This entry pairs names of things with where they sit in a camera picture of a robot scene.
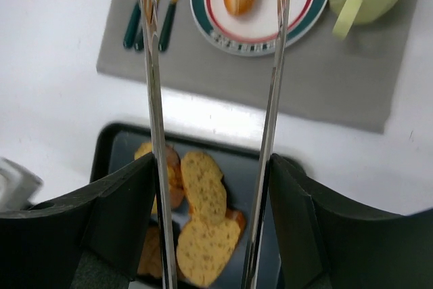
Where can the gold spoon green handle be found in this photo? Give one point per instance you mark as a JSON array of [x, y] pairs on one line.
[[133, 37]]

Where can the black baking tray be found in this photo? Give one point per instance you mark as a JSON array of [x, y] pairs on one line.
[[116, 146]]

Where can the bread slice left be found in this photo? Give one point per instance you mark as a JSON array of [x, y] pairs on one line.
[[203, 186]]

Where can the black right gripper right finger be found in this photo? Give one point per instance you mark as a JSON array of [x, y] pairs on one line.
[[327, 240]]

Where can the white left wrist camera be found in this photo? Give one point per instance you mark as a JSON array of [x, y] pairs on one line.
[[18, 185]]

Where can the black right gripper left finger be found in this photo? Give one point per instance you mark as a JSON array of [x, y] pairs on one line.
[[89, 238]]

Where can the white plate green red rim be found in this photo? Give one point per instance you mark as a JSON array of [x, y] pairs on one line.
[[254, 33]]

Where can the bread slice upper wedge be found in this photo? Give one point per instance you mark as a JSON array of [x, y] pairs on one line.
[[174, 174]]

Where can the bread slice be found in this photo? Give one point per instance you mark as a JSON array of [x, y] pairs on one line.
[[204, 250], [203, 186]]

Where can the grey cloth placemat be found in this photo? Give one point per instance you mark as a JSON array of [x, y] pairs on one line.
[[349, 82]]

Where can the metal serving tongs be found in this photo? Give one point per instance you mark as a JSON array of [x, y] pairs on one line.
[[150, 37]]

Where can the bread slice lower right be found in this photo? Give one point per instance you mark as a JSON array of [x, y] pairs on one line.
[[204, 250]]

